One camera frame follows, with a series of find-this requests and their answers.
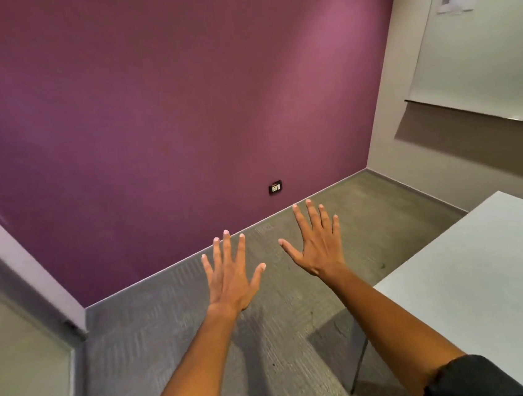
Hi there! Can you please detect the person's left forearm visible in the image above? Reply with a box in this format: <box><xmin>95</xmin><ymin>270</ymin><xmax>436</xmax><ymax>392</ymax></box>
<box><xmin>141</xmin><ymin>302</ymin><xmax>248</xmax><ymax>396</ymax></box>

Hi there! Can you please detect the person's left hand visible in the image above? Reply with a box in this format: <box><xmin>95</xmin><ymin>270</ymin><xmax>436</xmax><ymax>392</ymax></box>
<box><xmin>198</xmin><ymin>226</ymin><xmax>272</xmax><ymax>322</ymax></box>

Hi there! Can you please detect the person's right hand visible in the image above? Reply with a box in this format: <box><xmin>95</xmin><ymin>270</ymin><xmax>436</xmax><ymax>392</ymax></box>
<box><xmin>274</xmin><ymin>195</ymin><xmax>348</xmax><ymax>283</ymax></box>

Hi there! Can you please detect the glass partition with grey frame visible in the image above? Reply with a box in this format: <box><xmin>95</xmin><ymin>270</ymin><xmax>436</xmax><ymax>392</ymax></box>
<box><xmin>0</xmin><ymin>177</ymin><xmax>96</xmax><ymax>396</ymax></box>

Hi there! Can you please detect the person's black right sleeve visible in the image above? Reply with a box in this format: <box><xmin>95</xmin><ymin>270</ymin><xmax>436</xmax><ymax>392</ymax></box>
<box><xmin>418</xmin><ymin>348</ymin><xmax>523</xmax><ymax>396</ymax></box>

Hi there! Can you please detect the white wall whiteboard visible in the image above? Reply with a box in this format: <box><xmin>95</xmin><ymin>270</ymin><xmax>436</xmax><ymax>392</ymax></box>
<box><xmin>393</xmin><ymin>0</ymin><xmax>523</xmax><ymax>142</ymax></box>

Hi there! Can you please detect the person's right forearm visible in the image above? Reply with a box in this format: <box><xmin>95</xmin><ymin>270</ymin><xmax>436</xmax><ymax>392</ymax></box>
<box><xmin>318</xmin><ymin>252</ymin><xmax>472</xmax><ymax>396</ymax></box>

